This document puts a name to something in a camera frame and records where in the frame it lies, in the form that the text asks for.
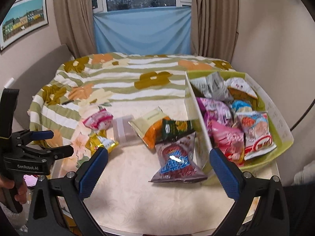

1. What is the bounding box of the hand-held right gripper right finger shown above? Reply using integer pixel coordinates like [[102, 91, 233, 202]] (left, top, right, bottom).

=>
[[209, 147, 290, 236]]

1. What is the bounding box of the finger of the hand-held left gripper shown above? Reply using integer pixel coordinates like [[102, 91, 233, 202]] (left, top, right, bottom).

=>
[[14, 130, 54, 148], [23, 145, 74, 165]]

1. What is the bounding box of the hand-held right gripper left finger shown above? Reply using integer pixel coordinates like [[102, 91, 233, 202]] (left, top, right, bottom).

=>
[[27, 147, 109, 236]]

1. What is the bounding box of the large pink snack packet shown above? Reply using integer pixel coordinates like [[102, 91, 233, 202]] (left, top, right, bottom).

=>
[[210, 120, 246, 168]]

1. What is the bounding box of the pink and blue cartoon snack packet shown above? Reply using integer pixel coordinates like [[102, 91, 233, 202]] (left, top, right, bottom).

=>
[[236, 111, 277, 161]]

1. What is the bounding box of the purple and pink snack packet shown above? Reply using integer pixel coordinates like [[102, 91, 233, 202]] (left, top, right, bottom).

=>
[[197, 97, 234, 133]]

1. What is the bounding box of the light blue snack packet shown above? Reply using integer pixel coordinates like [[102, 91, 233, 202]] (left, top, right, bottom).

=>
[[231, 100, 254, 115]]

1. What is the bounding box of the yellow-green cardboard box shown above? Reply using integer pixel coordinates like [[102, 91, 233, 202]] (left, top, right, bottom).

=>
[[184, 70, 294, 186]]

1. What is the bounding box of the white and orange snack packet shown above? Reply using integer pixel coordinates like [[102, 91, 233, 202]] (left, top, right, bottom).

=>
[[226, 77, 259, 101]]

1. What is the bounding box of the person's left hand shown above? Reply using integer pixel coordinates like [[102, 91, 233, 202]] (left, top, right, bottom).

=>
[[0, 176, 28, 205]]

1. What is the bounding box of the phone with pink screen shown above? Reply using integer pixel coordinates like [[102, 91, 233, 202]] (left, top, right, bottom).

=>
[[23, 174, 38, 190]]

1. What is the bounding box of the gold yellow snack packet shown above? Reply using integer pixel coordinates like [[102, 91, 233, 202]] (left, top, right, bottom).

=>
[[88, 130, 119, 156]]

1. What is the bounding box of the yellow box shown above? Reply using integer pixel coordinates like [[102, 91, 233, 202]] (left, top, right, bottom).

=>
[[63, 211, 77, 227]]

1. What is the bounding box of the small pink snack packet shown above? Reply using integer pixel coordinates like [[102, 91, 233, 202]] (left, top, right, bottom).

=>
[[82, 108, 114, 131]]

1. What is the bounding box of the clear plastic box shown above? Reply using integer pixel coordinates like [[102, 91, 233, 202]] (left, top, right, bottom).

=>
[[112, 114, 141, 148]]

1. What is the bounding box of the grey bed headboard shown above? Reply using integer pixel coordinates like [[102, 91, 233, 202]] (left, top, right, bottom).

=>
[[5, 44, 74, 138]]

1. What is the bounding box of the dark green snack packet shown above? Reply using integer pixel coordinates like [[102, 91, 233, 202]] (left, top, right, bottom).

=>
[[161, 118, 194, 140]]

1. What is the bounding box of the cream and orange snack packet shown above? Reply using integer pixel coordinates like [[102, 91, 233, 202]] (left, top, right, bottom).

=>
[[128, 107, 171, 149]]

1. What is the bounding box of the white appliance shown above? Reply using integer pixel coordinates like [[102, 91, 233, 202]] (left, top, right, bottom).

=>
[[294, 160, 315, 185]]

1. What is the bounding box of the floral striped blanket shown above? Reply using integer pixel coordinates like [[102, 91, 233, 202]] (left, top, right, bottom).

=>
[[27, 52, 239, 168]]

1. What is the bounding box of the black curved pole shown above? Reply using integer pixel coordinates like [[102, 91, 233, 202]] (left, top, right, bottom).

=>
[[290, 96, 315, 132]]

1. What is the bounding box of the framed picture of houses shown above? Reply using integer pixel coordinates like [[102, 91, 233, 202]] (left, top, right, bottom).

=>
[[0, 0, 49, 52]]

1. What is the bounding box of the beige curtain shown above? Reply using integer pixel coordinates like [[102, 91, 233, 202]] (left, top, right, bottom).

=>
[[191, 0, 239, 64], [52, 0, 97, 59]]

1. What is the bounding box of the light blue cloth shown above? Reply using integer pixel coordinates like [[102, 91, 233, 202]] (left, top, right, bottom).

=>
[[93, 6, 192, 56]]

